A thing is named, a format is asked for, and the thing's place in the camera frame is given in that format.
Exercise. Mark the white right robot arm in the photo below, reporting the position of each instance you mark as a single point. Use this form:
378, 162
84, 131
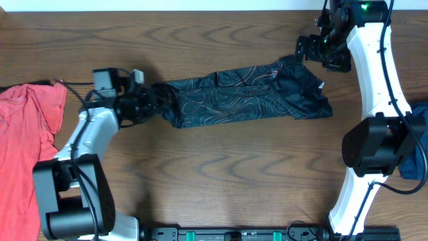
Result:
357, 34

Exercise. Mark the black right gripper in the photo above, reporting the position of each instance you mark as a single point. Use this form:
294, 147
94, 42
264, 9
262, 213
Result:
342, 64

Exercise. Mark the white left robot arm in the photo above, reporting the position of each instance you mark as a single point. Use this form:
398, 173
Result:
73, 196

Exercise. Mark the black orange-patterned shirt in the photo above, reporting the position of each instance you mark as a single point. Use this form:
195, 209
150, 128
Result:
283, 88

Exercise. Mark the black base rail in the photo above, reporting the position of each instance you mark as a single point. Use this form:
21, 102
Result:
293, 233

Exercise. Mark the dark blue folded cloth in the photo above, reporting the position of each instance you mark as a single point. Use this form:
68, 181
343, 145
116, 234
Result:
412, 168

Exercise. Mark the red shirt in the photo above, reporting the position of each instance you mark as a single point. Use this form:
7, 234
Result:
31, 115

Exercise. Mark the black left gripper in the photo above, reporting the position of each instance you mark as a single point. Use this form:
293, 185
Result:
149, 100

